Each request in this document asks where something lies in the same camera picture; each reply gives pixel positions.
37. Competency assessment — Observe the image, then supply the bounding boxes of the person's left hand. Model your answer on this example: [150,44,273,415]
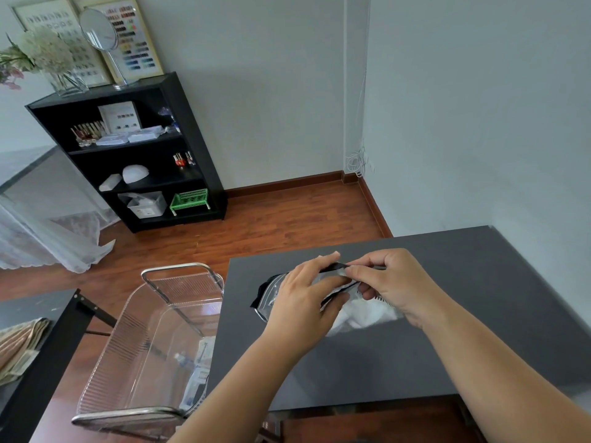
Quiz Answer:
[258,251,359,361]

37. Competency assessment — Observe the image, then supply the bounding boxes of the person's right hand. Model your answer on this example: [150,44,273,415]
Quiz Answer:
[344,247,457,332]

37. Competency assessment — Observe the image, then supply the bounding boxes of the clear zip bag with cotton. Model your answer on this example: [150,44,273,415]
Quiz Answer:
[251,262,406,337]

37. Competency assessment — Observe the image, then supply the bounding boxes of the clear plastic basket with handles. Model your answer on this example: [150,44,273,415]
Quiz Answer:
[71,262,226,441]

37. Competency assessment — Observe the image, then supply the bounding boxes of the person's right forearm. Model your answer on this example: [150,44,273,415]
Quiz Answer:
[422,299,591,443]

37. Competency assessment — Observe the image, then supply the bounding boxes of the person's left forearm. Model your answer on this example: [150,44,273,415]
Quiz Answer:
[168,336,304,443]

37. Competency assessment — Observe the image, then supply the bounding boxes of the green plastic basket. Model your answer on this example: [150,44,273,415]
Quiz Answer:
[169,188,211,217]

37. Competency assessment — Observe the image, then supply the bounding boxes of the white storage box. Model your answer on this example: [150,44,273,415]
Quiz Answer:
[117,191,167,220]

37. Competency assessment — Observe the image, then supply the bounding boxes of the pile of small packets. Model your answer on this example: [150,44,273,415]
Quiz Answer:
[173,335,217,413]

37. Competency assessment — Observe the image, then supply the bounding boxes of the black bookshelf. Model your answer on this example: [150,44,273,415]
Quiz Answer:
[25,72,228,234]

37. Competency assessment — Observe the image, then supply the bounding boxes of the white dome nail lamp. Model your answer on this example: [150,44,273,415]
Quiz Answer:
[121,164,151,184]

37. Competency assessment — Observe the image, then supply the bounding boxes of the small blue clear ornament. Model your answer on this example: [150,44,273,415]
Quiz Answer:
[156,105,182,134]

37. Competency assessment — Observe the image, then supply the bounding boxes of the black table metal legs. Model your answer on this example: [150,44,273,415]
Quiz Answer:
[0,289,119,443]

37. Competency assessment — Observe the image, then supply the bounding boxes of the white sample card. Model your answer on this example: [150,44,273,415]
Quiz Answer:
[97,101,142,134]

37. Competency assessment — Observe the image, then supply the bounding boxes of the white lace tablecloth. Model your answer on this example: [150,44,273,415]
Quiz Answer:
[0,145,119,274]

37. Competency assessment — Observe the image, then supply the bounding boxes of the olive folded towel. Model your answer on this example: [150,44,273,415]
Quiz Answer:
[0,317,52,387]

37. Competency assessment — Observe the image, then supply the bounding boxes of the cluster of small brown bottles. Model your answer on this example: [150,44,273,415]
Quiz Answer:
[70,120,107,147]

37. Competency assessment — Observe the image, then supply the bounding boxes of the gold framed colour chart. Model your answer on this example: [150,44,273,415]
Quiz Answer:
[81,0,165,86]

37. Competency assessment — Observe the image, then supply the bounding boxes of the silver framed nail chart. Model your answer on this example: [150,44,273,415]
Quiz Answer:
[10,0,111,88]

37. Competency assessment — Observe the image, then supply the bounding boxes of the clear glass vase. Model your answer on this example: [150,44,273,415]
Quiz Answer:
[44,68,89,97]

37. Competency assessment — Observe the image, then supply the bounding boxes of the round standing mirror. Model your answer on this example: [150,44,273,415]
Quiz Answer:
[78,7,139,90]

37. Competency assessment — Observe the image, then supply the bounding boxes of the white flower bouquet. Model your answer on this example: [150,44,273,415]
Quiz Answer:
[0,26,74,90]

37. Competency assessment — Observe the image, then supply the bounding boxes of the white coiled cable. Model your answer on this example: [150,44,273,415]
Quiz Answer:
[345,147,376,177]

